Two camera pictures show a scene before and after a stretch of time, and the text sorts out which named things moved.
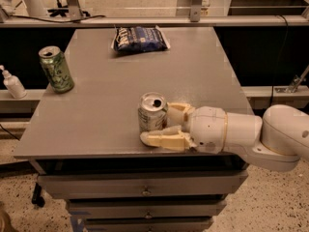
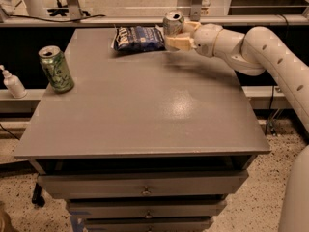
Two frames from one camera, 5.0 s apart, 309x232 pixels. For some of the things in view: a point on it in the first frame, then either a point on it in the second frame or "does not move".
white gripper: x=209 y=127 -> x=206 y=39
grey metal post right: x=196 y=3 does not move
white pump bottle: x=14 y=84 does not move
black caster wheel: x=37 y=196 does not move
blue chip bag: x=139 y=39 does not move
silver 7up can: x=152 y=111 -> x=173 y=22
